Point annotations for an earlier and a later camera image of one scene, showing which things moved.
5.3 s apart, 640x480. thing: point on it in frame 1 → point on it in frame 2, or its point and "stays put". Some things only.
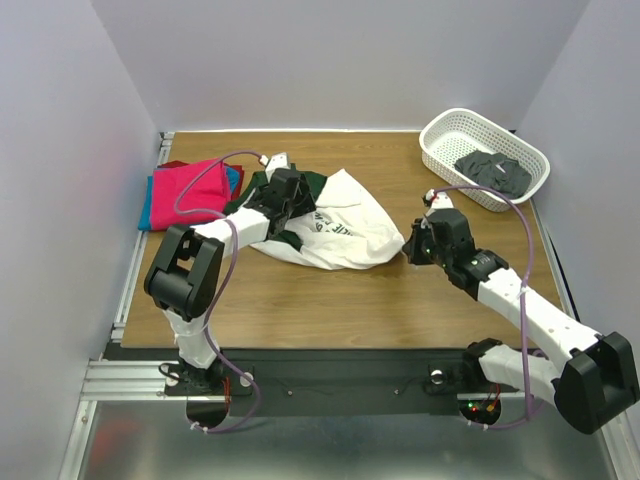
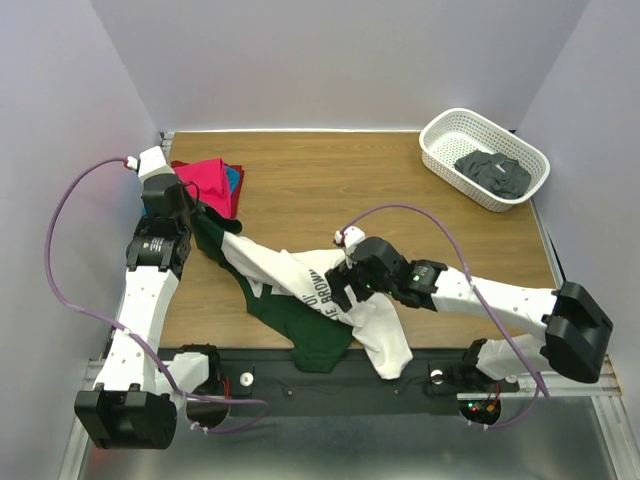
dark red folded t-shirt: [234, 194] stays put
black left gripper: [305, 204] → [188, 198]
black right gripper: [420, 245] → [338, 286]
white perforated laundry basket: [461, 148] stays put
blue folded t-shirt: [145, 222] stays put
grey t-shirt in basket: [498, 172] stays put
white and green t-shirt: [345, 228] → [290, 288]
